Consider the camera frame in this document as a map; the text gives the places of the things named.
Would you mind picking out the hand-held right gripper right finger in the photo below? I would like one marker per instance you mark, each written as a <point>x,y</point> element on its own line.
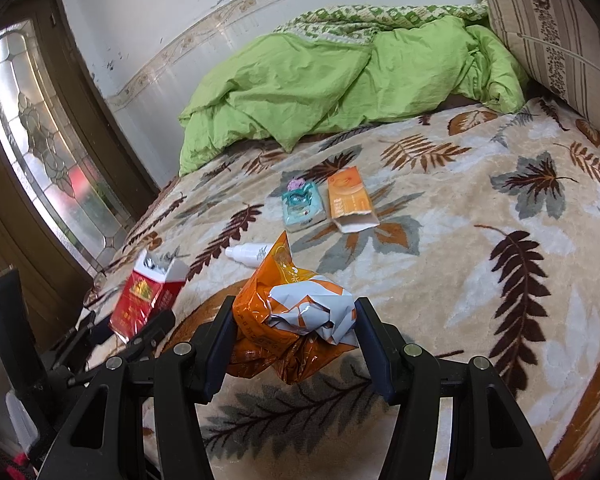
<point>380,360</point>

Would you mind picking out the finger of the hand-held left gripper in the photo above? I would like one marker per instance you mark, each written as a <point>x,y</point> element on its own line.
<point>152,332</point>
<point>97,330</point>

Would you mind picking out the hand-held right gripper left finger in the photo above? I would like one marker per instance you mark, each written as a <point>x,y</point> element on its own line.
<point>217,360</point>

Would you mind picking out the red cigarette box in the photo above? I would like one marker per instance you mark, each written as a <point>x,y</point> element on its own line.
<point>140,300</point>

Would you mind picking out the orange foil wrapper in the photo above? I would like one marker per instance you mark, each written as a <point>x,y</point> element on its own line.
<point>260,310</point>

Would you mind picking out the small white plastic bottle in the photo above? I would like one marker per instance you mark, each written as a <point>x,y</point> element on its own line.
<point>250,253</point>

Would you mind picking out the beige leaf print blanket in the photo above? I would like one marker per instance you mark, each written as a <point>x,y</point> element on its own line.
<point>480,260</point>

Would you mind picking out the orange cardboard box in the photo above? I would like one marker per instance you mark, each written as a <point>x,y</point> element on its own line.
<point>347,200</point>

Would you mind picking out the teal plastic packet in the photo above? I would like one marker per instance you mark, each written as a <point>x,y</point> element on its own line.
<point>302,210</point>

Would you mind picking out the small pink wrapper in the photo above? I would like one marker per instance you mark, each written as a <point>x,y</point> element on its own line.
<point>297,185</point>

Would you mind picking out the wooden door with glass pane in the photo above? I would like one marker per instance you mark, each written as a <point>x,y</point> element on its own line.
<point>40,135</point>

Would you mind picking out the green quilt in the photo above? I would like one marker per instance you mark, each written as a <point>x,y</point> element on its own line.
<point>305,85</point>

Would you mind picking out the striped floral pillow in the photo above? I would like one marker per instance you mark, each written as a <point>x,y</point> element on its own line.
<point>545,25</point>

